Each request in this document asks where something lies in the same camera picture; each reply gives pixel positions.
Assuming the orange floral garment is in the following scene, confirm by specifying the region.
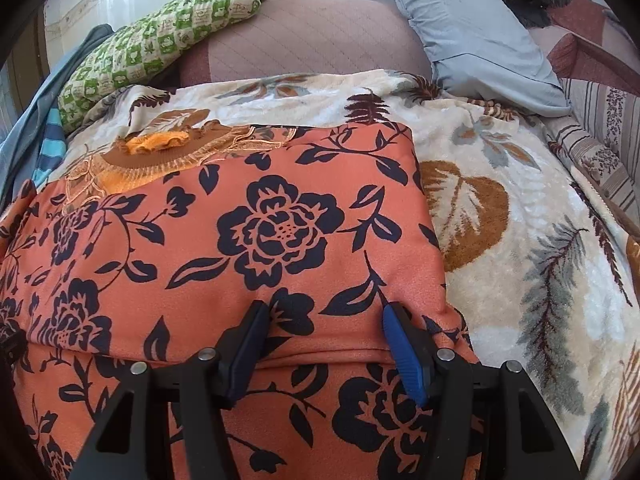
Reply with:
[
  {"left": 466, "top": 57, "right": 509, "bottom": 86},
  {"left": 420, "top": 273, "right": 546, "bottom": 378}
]
[{"left": 0, "top": 122, "right": 483, "bottom": 480}]

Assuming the mauve quilted cushion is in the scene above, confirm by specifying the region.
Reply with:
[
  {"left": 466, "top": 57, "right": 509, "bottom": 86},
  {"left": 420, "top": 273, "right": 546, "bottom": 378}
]
[{"left": 177, "top": 0, "right": 433, "bottom": 88}]

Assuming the green checkered pillow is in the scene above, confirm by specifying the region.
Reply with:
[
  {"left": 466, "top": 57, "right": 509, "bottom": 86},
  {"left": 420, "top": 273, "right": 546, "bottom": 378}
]
[{"left": 57, "top": 0, "right": 293, "bottom": 126}]

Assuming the teal striped cloth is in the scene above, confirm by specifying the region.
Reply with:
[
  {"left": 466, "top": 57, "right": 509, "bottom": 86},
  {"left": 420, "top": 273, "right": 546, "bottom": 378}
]
[{"left": 31, "top": 107, "right": 68, "bottom": 186}]

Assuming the cream leaf print blanket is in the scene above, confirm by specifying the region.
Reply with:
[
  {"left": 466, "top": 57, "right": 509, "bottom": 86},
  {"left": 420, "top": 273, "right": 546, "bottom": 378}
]
[{"left": 65, "top": 67, "right": 640, "bottom": 480}]

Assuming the blue-grey cloth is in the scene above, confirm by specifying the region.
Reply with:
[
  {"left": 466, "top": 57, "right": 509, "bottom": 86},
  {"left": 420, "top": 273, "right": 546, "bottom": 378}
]
[{"left": 0, "top": 22, "right": 116, "bottom": 201}]

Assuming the striped floral bedsheet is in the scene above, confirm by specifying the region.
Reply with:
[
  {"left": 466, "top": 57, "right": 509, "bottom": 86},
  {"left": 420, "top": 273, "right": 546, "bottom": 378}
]
[{"left": 530, "top": 25, "right": 640, "bottom": 241}]

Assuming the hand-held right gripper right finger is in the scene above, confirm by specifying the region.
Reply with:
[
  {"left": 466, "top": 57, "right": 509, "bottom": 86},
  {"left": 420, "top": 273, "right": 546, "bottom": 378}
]
[{"left": 381, "top": 301, "right": 583, "bottom": 480}]

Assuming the brown cloth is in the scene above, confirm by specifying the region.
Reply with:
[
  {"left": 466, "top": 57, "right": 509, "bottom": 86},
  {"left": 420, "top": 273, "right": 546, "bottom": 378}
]
[{"left": 547, "top": 2, "right": 640, "bottom": 83}]

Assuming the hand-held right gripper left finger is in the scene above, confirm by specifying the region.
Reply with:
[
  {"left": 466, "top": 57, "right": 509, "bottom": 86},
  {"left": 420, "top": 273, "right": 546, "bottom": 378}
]
[{"left": 67, "top": 300, "right": 273, "bottom": 480}]

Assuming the light blue pillow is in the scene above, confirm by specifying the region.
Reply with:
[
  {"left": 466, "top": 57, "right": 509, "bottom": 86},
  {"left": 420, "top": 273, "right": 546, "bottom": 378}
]
[{"left": 367, "top": 0, "right": 573, "bottom": 116}]

